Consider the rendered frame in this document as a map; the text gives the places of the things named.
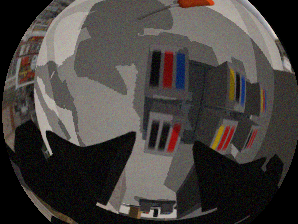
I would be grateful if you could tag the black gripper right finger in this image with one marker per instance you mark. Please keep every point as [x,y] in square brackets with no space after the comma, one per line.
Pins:
[217,175]

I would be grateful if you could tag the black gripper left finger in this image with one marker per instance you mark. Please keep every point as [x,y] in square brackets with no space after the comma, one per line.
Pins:
[100,165]

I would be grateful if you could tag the orange-handled screwdriver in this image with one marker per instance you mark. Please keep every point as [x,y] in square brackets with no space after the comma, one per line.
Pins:
[182,4]

